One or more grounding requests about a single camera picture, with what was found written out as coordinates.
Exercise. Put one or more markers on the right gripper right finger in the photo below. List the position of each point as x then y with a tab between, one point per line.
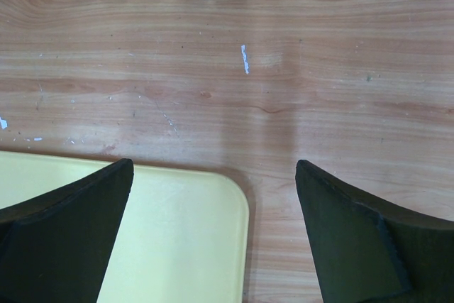
366	249

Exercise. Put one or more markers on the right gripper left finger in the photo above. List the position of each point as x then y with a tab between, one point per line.
56	246

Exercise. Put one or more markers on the yellow plastic tray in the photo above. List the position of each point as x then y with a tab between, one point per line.
182	237

